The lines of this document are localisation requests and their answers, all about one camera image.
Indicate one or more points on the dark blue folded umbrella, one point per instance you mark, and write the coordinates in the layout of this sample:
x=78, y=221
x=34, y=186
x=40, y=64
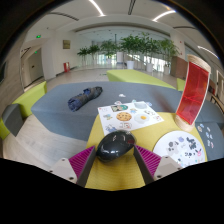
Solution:
x=83, y=98

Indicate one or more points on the brown wall plaque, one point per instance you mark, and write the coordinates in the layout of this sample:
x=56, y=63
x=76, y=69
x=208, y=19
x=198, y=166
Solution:
x=66, y=44

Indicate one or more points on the white sticker sheet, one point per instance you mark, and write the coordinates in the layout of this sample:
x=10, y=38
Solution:
x=130, y=116

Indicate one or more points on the potted green plants group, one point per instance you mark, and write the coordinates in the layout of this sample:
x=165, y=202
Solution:
x=131, y=43

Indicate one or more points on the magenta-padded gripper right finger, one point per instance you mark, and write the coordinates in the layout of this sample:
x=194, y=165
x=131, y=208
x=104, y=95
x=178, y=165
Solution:
x=150, y=160

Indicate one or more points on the black computer mouse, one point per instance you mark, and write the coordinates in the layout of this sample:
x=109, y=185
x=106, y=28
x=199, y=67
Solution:
x=115, y=146

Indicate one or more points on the red fire extinguisher box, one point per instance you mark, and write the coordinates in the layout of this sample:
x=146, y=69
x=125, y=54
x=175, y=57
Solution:
x=66, y=67

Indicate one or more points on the white printed mouse pad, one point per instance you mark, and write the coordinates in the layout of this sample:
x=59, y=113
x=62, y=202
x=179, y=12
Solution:
x=173, y=146

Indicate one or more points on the ceiling strip lights group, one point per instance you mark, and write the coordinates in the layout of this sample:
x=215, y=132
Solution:
x=96, y=8

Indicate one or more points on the grey upholstered bench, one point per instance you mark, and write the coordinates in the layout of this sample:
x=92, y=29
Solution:
x=218, y=140
x=53, y=110
x=215, y=115

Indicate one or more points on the red wood-capped tower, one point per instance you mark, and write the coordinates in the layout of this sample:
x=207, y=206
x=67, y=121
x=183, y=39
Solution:
x=191, y=96

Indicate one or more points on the lime green bench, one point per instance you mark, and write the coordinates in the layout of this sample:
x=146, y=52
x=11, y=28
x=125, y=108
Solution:
x=3, y=130
x=133, y=76
x=31, y=98
x=181, y=85

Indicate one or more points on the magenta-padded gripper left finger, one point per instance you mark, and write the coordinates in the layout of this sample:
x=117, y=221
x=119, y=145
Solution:
x=80, y=161

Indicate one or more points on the dark grey ottoman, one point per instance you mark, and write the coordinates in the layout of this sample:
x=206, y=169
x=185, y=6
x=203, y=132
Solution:
x=12, y=118

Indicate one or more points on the loose small stickers group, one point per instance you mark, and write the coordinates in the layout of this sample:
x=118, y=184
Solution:
x=207, y=135

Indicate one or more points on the green exit sign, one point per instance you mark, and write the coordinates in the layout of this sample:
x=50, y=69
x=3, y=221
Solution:
x=38, y=36

